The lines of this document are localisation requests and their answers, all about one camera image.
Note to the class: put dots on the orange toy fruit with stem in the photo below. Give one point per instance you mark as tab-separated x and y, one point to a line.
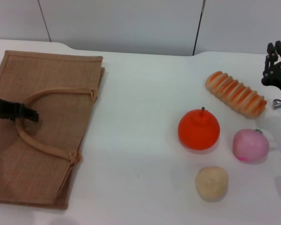
199	131

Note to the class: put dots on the beige round toy bun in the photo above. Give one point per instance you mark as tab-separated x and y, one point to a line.
212	184

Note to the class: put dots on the dark wall seam strip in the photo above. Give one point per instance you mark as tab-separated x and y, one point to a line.
199	25
45	21

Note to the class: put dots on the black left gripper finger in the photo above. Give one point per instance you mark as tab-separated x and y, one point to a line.
7	109

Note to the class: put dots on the brown woven handbag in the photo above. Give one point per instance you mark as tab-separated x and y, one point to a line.
61	75

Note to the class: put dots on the pink toy peach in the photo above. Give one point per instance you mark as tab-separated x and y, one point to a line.
250	145

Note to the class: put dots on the orange striped bread loaf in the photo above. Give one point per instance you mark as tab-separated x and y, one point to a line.
236	93

